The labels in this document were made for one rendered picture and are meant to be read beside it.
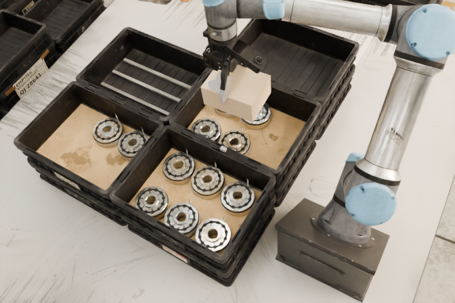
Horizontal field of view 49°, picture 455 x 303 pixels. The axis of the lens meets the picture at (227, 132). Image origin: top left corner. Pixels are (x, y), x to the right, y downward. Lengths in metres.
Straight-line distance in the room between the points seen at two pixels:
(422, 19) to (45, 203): 1.32
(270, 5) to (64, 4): 2.01
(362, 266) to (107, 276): 0.78
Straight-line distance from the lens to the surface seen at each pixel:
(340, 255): 1.36
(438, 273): 2.44
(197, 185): 1.55
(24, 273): 1.77
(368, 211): 1.27
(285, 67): 1.85
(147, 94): 1.84
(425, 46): 1.19
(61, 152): 1.78
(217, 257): 1.37
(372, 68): 2.05
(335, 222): 1.43
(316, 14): 1.32
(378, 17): 1.34
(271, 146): 1.64
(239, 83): 1.42
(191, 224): 1.49
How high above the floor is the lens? 2.19
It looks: 54 degrees down
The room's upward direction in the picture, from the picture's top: 8 degrees counter-clockwise
